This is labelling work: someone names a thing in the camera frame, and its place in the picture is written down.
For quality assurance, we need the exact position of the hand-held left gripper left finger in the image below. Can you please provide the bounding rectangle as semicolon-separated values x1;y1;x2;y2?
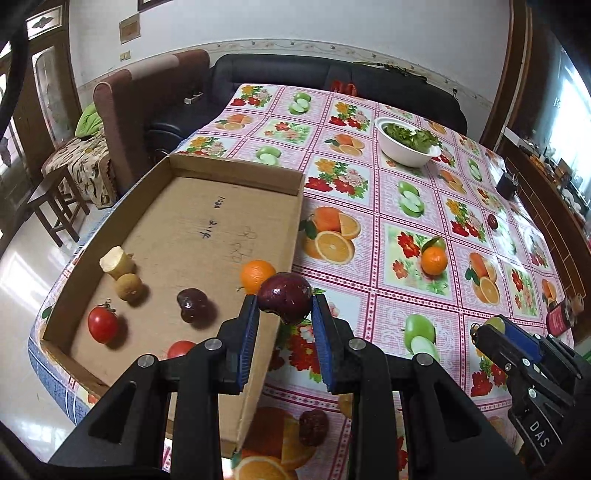
48;294;260;480

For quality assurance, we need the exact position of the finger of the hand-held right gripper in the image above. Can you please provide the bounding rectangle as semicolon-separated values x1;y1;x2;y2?
501;318;546;363
471;324;575;406

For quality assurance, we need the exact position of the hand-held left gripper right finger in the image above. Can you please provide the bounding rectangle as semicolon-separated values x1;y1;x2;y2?
311;293;522;480

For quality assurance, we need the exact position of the plain orange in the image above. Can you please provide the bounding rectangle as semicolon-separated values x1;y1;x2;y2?
240;259;278;295

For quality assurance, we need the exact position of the wrinkled dark red fruit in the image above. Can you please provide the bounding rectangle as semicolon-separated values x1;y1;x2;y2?
298;409;329;447

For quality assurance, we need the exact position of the orange with green leaf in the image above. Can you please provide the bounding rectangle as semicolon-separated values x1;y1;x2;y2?
420;236;450;277

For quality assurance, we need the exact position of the shallow cardboard box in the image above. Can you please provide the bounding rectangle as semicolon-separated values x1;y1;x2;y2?
39;154;306;457

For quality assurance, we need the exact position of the brown longan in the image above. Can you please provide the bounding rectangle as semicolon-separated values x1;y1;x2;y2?
115;273;148;303

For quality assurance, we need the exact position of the red tomato with stem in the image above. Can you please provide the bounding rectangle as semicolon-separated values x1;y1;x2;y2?
88;300;120;344

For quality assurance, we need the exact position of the pale cut yam piece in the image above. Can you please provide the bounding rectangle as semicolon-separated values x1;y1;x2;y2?
99;246;137;281

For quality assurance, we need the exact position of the dark red labelled jar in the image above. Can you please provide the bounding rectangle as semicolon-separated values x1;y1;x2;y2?
546;298;575;337

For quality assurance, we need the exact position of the small black container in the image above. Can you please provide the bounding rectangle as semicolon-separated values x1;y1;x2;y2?
496;172;520;200

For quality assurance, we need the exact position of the wooden sideboard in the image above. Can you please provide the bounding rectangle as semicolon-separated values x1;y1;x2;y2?
499;129;591;301

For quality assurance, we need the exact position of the white bowl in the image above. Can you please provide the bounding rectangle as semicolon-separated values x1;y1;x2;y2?
374;117;441;168

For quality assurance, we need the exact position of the green leafy lettuce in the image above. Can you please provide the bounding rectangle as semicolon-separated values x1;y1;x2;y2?
384;122;439;152

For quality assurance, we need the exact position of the wooden stool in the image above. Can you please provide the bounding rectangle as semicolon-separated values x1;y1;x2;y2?
25;164;90;247

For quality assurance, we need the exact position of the floral patterned blanket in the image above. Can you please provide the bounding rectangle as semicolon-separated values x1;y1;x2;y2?
41;127;116;210

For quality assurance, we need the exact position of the brown armchair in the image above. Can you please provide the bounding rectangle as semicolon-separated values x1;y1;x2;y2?
92;48;211;195

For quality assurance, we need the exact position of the green cloth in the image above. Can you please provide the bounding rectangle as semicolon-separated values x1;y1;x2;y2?
75;104;105;138

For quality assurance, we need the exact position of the black leather sofa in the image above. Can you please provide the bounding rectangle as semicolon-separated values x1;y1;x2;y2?
147;53;467;153

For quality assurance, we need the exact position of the wooden glass door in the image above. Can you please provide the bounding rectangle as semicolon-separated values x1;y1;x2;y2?
0;0;81;232

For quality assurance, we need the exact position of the small wall plaque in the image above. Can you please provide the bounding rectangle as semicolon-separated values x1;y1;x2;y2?
119;14;141;44

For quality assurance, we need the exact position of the black cable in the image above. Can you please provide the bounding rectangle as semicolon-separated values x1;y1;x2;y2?
0;18;31;139

